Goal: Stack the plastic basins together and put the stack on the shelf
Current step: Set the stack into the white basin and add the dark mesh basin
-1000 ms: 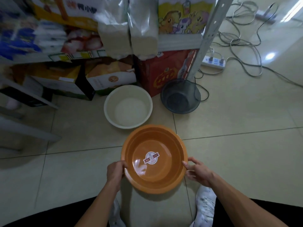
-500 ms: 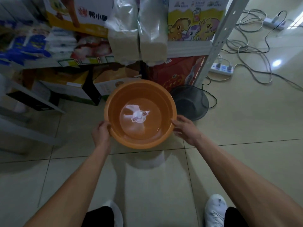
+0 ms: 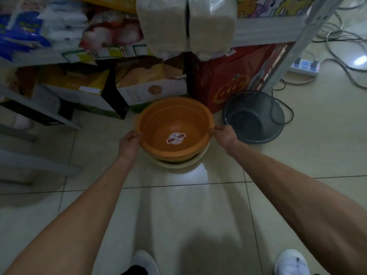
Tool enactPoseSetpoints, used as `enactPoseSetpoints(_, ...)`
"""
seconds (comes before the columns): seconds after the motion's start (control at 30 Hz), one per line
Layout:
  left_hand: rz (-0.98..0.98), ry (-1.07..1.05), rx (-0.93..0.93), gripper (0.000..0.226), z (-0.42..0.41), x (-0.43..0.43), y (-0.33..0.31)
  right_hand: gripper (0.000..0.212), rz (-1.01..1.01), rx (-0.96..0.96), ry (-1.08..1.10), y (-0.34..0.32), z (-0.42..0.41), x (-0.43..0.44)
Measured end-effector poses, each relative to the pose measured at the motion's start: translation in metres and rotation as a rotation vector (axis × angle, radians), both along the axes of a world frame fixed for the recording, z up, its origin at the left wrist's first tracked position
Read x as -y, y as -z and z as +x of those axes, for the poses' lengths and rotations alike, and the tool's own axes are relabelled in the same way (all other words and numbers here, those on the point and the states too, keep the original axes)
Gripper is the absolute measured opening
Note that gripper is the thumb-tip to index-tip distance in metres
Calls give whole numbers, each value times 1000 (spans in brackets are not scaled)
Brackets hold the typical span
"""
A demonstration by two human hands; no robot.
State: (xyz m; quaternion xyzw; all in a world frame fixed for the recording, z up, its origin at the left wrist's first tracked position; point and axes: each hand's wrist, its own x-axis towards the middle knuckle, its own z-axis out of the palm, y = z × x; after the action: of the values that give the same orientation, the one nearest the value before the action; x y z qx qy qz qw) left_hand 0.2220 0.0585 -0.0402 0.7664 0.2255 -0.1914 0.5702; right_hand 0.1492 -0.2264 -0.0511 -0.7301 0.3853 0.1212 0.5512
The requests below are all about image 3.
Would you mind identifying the colourful cartoon print box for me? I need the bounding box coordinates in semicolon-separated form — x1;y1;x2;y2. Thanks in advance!
237;0;316;19

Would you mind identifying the person's left white shoe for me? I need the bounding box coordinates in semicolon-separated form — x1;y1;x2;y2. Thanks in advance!
131;250;160;275

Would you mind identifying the person's right white shoe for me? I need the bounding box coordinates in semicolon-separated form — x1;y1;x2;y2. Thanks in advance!
275;249;311;275

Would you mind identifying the person's white shoe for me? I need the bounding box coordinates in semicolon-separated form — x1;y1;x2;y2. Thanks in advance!
131;250;160;275
275;249;311;275

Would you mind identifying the person's right hand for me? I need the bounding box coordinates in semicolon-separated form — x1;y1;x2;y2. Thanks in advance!
213;125;242;157

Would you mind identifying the clear bag of white rice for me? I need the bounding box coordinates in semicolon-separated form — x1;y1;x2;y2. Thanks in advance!
188;0;238;61
135;0;191;57

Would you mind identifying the orange plastic basin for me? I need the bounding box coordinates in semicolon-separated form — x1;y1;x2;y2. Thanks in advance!
136;97;215;163

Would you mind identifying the red fruit print box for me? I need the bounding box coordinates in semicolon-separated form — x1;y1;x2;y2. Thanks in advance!
78;7;149;58

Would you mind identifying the dark grey plastic basin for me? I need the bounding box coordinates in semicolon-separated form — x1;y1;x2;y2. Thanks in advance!
222;90;285;145

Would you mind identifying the white power strip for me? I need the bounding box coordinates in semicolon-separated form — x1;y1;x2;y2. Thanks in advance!
288;58;320;77

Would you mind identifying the grey cable bundle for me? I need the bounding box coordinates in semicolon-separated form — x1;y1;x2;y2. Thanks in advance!
313;0;367;90

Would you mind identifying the person's right forearm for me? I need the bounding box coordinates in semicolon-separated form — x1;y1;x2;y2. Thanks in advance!
229;142;367;275

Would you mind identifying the person's left forearm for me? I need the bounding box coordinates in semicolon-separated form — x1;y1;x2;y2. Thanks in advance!
0;156;135;275

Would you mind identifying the brown cardboard box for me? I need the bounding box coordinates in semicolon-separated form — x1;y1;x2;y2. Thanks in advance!
116;55;188;107

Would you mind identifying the blue and white packet pile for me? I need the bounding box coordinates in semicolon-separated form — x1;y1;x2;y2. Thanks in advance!
0;0;89;61

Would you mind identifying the grey metal shelf rack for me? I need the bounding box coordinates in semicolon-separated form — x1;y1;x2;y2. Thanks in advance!
0;0;342;95

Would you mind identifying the cream plastic basin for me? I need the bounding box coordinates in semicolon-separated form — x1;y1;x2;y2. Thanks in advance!
146;146;211;174

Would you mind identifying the red gift box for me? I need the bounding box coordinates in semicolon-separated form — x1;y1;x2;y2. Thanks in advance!
192;43;287;114

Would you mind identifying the person's left hand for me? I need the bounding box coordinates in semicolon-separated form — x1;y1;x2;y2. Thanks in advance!
118;130;143;163

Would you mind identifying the black power cable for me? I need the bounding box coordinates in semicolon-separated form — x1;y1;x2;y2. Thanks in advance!
271;78;316;124

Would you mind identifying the yellow and black carton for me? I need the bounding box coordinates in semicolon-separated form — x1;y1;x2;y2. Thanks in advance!
0;62;129;120

